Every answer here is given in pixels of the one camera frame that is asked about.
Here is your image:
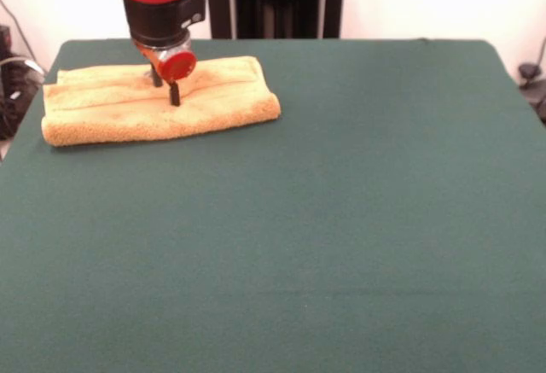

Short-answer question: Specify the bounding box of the dark green table cloth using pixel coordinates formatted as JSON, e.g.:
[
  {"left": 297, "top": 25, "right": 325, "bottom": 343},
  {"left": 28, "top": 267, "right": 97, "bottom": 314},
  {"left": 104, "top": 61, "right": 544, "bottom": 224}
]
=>
[{"left": 0, "top": 38, "right": 546, "bottom": 373}]

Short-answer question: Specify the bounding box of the black stand foot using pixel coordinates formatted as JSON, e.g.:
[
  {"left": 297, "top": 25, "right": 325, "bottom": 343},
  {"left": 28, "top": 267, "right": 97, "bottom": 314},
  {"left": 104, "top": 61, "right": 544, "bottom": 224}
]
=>
[
  {"left": 517, "top": 61, "right": 546, "bottom": 125},
  {"left": 0, "top": 52, "right": 47, "bottom": 140}
]

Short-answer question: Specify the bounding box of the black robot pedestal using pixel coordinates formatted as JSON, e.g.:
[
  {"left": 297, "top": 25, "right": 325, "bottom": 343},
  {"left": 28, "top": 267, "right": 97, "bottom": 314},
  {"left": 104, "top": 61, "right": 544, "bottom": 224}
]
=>
[{"left": 200, "top": 0, "right": 354, "bottom": 40}]

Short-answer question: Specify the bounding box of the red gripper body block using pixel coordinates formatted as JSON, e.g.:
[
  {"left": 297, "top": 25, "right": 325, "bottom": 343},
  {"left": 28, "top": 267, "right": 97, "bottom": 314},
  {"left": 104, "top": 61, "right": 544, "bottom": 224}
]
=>
[{"left": 135, "top": 42, "right": 198, "bottom": 83}]

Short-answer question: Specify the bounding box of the orange terry towel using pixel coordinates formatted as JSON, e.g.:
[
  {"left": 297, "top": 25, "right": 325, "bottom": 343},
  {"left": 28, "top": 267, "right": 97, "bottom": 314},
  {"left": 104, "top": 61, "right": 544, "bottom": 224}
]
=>
[{"left": 41, "top": 55, "right": 282, "bottom": 149}]

